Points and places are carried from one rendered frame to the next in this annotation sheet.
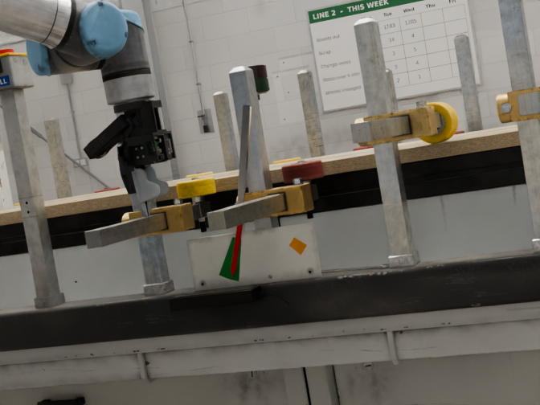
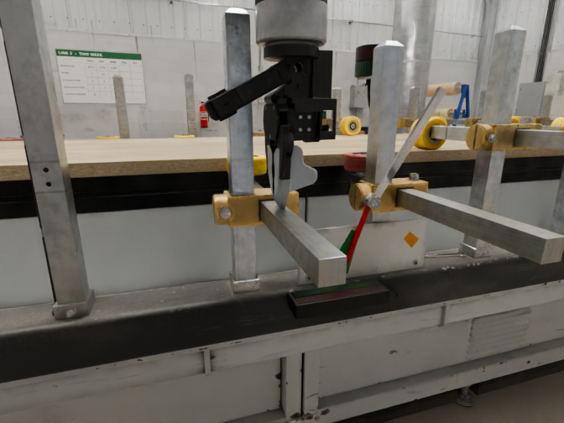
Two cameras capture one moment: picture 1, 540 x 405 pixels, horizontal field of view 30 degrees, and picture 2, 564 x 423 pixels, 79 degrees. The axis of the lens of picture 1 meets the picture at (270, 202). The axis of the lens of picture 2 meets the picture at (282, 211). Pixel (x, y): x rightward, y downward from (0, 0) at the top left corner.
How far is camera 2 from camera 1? 1.61 m
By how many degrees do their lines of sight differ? 41
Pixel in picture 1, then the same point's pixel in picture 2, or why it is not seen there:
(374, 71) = (514, 81)
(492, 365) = not seen: hidden behind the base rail
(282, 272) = (390, 263)
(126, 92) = (315, 25)
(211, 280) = not seen: hidden behind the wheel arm
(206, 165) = not seen: outside the picture
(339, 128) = (72, 112)
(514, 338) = (518, 301)
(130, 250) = (144, 221)
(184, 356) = (258, 345)
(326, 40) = (66, 66)
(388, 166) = (497, 172)
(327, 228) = (346, 208)
